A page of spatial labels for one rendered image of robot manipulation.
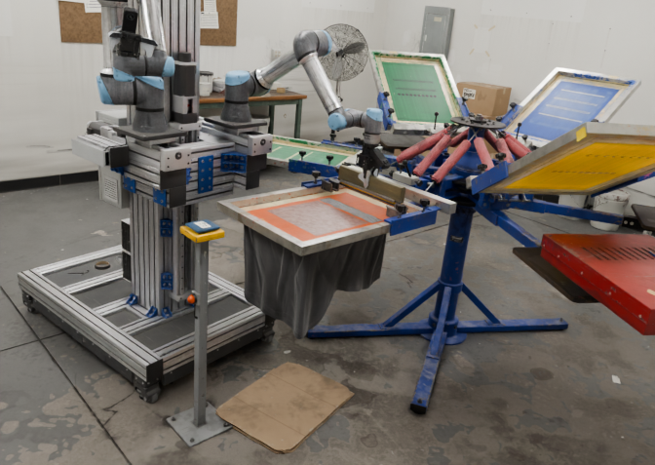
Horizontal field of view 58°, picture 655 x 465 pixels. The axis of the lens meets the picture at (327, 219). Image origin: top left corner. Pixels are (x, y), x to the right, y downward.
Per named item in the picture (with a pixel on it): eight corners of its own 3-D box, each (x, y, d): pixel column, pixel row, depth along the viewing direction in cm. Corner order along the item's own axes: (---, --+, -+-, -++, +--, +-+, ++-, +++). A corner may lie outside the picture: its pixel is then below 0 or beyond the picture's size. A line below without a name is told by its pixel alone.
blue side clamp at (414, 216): (391, 236, 249) (393, 220, 246) (382, 232, 252) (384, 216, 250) (435, 223, 268) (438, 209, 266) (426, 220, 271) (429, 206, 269)
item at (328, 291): (303, 338, 244) (311, 245, 229) (298, 335, 246) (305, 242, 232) (379, 309, 274) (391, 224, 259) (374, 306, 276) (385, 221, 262)
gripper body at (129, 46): (140, 59, 199) (135, 56, 209) (143, 34, 197) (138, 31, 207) (116, 56, 196) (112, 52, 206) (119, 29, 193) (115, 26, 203)
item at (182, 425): (189, 447, 253) (191, 242, 220) (165, 420, 268) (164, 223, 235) (233, 427, 267) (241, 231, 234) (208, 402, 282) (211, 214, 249)
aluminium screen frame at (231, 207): (300, 256, 218) (301, 247, 216) (216, 209, 258) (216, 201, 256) (434, 220, 269) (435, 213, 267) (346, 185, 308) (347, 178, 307)
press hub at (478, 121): (446, 356, 338) (489, 123, 292) (397, 327, 365) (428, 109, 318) (485, 336, 363) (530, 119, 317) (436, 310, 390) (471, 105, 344)
